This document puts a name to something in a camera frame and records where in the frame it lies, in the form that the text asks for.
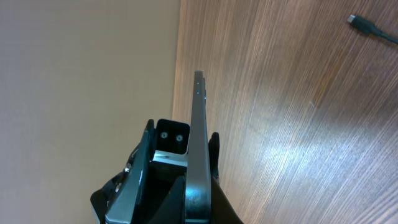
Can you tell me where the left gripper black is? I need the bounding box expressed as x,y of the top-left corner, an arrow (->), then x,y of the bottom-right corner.
90,119 -> 155,223

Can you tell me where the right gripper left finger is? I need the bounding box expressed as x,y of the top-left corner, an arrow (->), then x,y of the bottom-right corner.
147,176 -> 185,224

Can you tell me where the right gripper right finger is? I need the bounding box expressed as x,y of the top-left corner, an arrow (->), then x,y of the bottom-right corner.
210,177 -> 243,224

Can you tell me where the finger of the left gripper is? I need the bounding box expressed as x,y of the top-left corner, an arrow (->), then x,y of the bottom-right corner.
208,132 -> 220,184

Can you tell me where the Galaxy S25 smartphone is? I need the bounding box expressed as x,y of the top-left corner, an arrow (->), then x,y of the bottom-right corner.
185,71 -> 211,223

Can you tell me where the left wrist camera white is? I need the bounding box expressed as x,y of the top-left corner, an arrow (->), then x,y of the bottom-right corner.
153,119 -> 190,169

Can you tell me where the black USB charging cable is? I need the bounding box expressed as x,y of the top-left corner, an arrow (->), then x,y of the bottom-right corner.
346,14 -> 398,45

